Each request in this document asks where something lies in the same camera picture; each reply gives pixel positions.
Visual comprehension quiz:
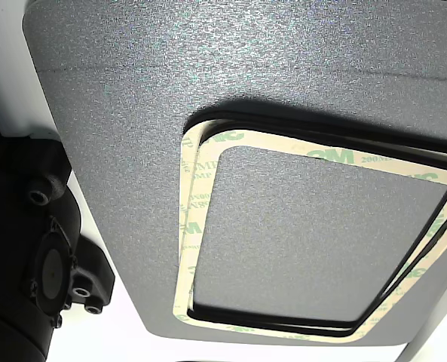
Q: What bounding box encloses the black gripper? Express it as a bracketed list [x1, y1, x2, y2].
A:
[0, 112, 117, 362]

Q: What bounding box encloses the black foam frame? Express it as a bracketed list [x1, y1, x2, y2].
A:
[187, 127, 447, 333]
[173, 119, 447, 343]

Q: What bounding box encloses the dark gray flat plate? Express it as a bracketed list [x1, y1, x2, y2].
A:
[21, 0, 447, 346]

